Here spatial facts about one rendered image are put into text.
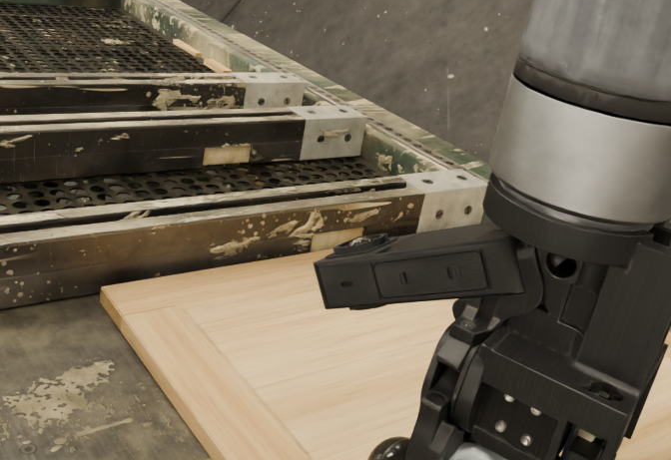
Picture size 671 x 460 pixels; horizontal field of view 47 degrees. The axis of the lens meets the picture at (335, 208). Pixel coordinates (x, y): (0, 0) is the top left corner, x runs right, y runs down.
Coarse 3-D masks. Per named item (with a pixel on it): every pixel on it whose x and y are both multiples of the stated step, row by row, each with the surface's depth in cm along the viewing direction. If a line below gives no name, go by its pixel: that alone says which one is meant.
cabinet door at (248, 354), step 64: (320, 256) 92; (128, 320) 73; (192, 320) 75; (256, 320) 77; (320, 320) 79; (384, 320) 82; (448, 320) 84; (192, 384) 66; (256, 384) 68; (320, 384) 69; (384, 384) 71; (256, 448) 60; (320, 448) 62; (640, 448) 69
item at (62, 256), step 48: (240, 192) 92; (288, 192) 94; (336, 192) 98; (384, 192) 100; (432, 192) 103; (480, 192) 109; (0, 240) 72; (48, 240) 74; (96, 240) 77; (144, 240) 80; (192, 240) 83; (240, 240) 87; (288, 240) 91; (0, 288) 73; (48, 288) 76; (96, 288) 79
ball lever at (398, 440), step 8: (384, 440) 41; (392, 440) 41; (400, 440) 41; (408, 440) 41; (376, 448) 41; (384, 448) 41; (392, 448) 40; (400, 448) 40; (368, 456) 41; (376, 456) 40; (384, 456) 40; (392, 456) 40; (400, 456) 40
